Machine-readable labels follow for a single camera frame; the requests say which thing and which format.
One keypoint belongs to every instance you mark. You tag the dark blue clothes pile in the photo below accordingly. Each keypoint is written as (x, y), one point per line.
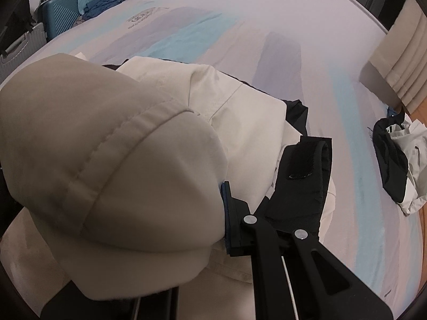
(103, 5)

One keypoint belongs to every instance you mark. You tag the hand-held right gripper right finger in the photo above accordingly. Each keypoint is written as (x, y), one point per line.
(240, 233)

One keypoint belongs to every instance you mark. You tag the grey suitcase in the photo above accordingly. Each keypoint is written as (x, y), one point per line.
(23, 53)

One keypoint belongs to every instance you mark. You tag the beige and black hooded jacket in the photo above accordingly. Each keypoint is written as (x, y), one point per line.
(116, 173)

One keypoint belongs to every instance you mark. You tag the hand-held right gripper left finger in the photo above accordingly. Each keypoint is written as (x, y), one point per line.
(100, 311)

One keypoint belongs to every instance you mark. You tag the folded white and black jacket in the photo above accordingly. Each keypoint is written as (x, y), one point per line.
(393, 166)

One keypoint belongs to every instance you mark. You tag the teal suitcase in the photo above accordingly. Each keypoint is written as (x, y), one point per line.
(63, 16)

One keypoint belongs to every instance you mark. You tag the bed with striped sheet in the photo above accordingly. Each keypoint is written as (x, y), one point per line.
(206, 30)

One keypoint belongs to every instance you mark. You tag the wide beige curtain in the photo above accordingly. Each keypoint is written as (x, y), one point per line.
(403, 60)

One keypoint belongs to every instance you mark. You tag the wooden headboard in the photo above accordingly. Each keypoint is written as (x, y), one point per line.
(417, 113)

